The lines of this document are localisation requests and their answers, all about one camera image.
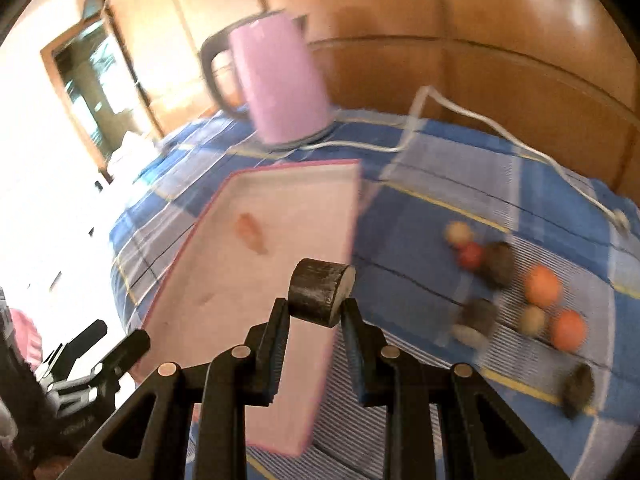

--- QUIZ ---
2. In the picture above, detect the wooden framed glass window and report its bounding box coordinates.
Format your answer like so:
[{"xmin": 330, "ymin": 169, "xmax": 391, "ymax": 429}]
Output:
[{"xmin": 40, "ymin": 10, "xmax": 166, "ymax": 171}]

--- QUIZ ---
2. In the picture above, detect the pink shallow cardboard box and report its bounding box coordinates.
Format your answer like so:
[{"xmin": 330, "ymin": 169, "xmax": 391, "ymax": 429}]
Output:
[{"xmin": 145, "ymin": 159, "xmax": 363, "ymax": 458}]

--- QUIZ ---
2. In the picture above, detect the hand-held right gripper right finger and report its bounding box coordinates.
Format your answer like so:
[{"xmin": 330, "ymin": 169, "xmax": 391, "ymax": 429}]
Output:
[{"xmin": 341, "ymin": 299, "xmax": 571, "ymax": 480}]

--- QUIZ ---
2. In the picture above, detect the pink electric kettle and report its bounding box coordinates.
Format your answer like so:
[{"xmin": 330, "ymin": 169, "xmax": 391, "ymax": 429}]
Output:
[{"xmin": 200, "ymin": 10, "xmax": 333, "ymax": 150}]

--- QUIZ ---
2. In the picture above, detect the white power cable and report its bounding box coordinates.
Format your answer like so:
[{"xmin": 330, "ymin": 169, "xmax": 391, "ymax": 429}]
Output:
[{"xmin": 300, "ymin": 86, "xmax": 631, "ymax": 233}]

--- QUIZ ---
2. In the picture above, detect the blue plaid cloth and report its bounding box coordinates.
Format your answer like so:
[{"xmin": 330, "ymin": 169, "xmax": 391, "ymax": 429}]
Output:
[{"xmin": 109, "ymin": 105, "xmax": 640, "ymax": 480}]

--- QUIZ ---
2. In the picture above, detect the dark-skinned cut yam piece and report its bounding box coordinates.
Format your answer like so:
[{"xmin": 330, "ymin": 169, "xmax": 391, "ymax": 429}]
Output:
[
  {"xmin": 451, "ymin": 299, "xmax": 498, "ymax": 347},
  {"xmin": 287, "ymin": 258, "xmax": 357, "ymax": 328}
]

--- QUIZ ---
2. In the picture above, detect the dark brown water chestnut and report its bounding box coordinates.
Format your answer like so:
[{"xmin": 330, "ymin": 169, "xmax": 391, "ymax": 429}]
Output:
[
  {"xmin": 481, "ymin": 241, "xmax": 516, "ymax": 288},
  {"xmin": 562, "ymin": 364, "xmax": 596, "ymax": 420}
]

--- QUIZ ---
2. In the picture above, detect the small beige potato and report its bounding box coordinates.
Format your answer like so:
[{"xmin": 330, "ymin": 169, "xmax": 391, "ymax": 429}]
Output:
[
  {"xmin": 445, "ymin": 221, "xmax": 474, "ymax": 247},
  {"xmin": 517, "ymin": 306, "xmax": 547, "ymax": 337}
]

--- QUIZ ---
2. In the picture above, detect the pink cloth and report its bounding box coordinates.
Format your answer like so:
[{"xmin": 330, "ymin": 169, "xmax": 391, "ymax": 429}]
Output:
[{"xmin": 7, "ymin": 310, "xmax": 43, "ymax": 368}]

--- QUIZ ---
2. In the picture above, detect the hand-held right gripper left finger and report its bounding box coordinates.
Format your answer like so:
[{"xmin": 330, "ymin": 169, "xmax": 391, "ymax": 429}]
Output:
[{"xmin": 59, "ymin": 297, "xmax": 292, "ymax": 480}]

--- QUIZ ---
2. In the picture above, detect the orange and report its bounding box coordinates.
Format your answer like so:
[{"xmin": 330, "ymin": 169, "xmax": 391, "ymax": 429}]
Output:
[
  {"xmin": 550, "ymin": 309, "xmax": 587, "ymax": 352},
  {"xmin": 523, "ymin": 265, "xmax": 562, "ymax": 307}
]

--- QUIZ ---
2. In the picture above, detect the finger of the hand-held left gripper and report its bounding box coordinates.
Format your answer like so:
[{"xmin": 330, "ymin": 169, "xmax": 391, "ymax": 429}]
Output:
[
  {"xmin": 90, "ymin": 328, "xmax": 152, "ymax": 392},
  {"xmin": 44, "ymin": 319, "xmax": 109, "ymax": 372}
]

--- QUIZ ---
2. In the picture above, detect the red apple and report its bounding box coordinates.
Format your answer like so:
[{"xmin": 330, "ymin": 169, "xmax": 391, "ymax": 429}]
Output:
[{"xmin": 457, "ymin": 243, "xmax": 485, "ymax": 270}]

